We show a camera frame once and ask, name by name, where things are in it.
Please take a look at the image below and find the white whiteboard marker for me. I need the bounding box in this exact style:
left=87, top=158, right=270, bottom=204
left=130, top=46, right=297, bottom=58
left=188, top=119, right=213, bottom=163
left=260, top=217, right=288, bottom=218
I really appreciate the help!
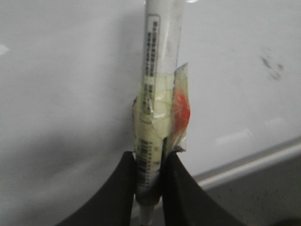
left=135, top=0, right=184, bottom=226

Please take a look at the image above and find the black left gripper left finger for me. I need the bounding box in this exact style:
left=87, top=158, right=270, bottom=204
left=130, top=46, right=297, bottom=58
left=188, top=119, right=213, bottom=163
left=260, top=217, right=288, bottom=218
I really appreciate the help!
left=58, top=151, right=136, bottom=226

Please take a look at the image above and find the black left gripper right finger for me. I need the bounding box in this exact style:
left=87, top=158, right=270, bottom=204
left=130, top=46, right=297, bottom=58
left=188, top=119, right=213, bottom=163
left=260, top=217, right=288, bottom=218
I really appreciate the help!
left=160, top=153, right=244, bottom=226

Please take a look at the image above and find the clear tape with red patch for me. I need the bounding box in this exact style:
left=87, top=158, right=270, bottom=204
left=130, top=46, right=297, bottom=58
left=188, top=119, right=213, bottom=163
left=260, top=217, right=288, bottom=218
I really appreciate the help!
left=168, top=63, right=191, bottom=151

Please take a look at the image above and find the grey aluminium whiteboard tray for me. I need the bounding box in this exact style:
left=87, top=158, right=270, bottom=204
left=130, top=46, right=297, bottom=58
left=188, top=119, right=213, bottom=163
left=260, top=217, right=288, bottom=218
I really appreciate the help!
left=193, top=136, right=301, bottom=190

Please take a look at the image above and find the white whiteboard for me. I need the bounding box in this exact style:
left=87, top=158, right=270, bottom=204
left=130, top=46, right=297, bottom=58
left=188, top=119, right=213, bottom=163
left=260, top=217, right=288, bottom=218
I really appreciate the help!
left=0, top=0, right=301, bottom=226

